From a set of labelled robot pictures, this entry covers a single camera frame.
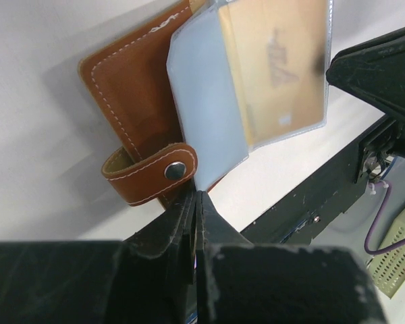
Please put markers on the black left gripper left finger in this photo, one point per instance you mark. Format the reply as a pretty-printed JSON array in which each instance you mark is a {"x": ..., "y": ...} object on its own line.
[{"x": 143, "y": 279}]

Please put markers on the gold credit card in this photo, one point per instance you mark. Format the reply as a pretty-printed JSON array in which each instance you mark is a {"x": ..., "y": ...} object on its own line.
[{"x": 277, "y": 52}]

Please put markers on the brown leather card holder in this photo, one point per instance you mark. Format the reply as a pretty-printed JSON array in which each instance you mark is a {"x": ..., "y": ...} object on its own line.
[{"x": 167, "y": 91}]

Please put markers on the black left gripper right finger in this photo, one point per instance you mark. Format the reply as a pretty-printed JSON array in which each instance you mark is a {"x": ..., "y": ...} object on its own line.
[{"x": 241, "y": 282}]

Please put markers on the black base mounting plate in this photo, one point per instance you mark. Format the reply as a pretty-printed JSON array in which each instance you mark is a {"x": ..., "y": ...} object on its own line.
[{"x": 331, "y": 190}]

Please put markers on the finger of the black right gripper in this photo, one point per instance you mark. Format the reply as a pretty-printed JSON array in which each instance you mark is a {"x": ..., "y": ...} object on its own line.
[{"x": 374, "y": 72}]

